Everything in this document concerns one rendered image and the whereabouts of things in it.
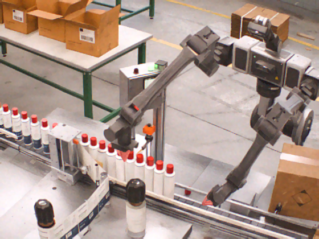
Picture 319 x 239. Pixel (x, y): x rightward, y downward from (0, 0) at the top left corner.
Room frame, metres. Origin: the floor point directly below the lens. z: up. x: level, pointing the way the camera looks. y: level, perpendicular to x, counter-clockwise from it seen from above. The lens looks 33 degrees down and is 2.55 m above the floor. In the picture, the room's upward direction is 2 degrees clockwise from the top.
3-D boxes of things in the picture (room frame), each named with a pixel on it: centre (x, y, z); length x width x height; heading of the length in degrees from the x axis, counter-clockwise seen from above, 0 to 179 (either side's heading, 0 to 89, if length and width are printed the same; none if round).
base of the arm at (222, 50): (2.30, -0.29, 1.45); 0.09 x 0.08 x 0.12; 54
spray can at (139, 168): (1.97, 0.07, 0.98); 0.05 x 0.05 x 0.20
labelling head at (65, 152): (2.06, 0.43, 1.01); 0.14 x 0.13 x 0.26; 63
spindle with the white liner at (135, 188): (1.66, 0.08, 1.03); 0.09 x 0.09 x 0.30
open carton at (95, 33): (3.81, 0.52, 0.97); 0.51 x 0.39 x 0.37; 150
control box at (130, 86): (2.07, 0.07, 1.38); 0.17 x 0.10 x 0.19; 118
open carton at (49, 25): (4.08, 0.83, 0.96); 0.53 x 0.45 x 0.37; 146
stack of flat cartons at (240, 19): (5.98, -1.28, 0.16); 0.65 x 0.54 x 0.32; 59
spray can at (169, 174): (1.90, -0.07, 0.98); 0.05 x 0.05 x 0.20
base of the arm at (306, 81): (2.01, -0.69, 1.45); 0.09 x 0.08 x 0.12; 54
